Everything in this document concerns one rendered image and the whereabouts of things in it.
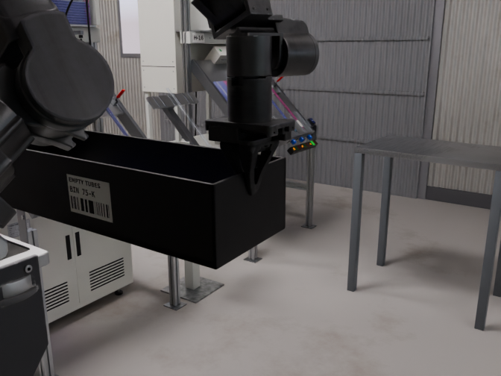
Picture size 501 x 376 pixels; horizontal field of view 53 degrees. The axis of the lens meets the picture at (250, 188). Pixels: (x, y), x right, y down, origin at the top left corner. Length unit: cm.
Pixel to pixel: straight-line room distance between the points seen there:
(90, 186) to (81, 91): 32
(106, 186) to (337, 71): 412
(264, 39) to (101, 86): 23
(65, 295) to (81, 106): 213
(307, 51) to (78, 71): 32
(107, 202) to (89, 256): 183
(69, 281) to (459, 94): 332
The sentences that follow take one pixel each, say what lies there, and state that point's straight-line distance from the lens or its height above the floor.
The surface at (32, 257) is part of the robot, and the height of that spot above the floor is 104.
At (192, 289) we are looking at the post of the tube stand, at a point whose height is 2.
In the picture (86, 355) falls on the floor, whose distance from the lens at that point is 239.
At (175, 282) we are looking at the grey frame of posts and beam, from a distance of 260.
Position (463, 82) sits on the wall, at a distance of 448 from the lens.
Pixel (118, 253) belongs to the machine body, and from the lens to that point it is 269.
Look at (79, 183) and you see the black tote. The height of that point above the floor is 109.
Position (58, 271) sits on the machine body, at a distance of 249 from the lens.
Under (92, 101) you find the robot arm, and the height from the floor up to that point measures 123.
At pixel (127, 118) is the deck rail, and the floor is 95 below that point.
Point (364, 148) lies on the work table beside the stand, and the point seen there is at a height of 80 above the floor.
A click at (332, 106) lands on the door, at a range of 479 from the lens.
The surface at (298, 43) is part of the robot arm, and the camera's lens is 67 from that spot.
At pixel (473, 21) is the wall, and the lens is 447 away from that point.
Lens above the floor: 128
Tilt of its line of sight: 16 degrees down
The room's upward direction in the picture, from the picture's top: straight up
